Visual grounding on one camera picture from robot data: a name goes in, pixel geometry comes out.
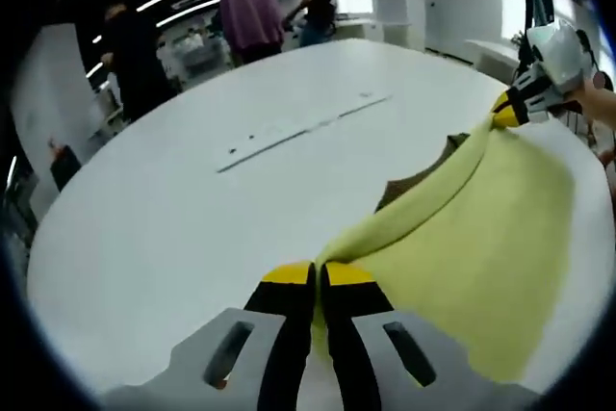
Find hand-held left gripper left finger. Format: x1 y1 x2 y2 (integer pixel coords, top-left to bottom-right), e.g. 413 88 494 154
103 260 318 411

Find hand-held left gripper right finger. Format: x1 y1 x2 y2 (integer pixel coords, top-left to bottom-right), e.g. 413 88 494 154
321 261 540 411

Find yellow and blue garment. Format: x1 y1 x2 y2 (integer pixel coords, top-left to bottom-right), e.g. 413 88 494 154
312 111 578 383

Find black rig stand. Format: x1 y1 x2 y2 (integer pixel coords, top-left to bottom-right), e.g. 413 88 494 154
517 0 554 64

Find teal hanging cloth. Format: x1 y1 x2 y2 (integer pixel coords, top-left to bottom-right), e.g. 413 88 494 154
531 0 555 28

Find white counter cabinet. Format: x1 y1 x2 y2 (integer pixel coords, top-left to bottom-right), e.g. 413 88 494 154
336 15 381 41

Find dark object with red top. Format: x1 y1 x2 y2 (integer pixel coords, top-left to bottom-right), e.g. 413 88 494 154
46 138 83 193

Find white shelf rack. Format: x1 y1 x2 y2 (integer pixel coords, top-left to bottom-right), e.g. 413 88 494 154
172 30 232 80

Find white partition wall panel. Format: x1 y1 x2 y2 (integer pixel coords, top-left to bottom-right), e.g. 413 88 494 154
12 23 115 200

